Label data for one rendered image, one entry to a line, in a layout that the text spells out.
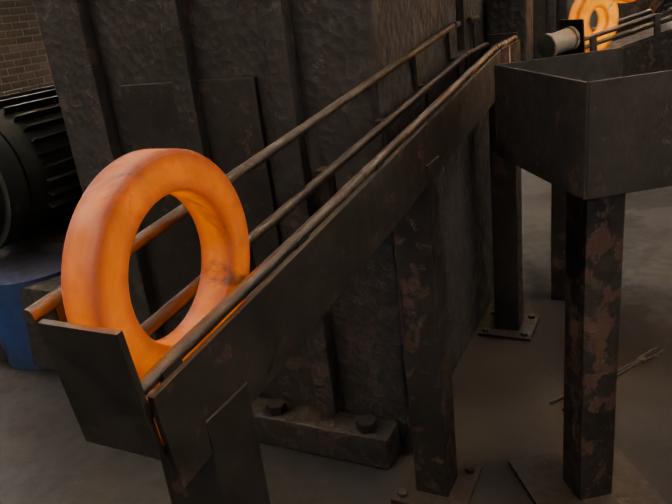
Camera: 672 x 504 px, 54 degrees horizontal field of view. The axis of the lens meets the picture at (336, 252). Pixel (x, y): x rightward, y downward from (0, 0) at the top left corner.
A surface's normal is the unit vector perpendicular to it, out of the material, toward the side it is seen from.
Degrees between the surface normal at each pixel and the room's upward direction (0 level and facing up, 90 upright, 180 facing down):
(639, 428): 0
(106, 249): 90
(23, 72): 90
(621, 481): 0
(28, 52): 90
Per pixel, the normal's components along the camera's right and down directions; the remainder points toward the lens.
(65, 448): -0.11, -0.93
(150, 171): 0.90, 0.06
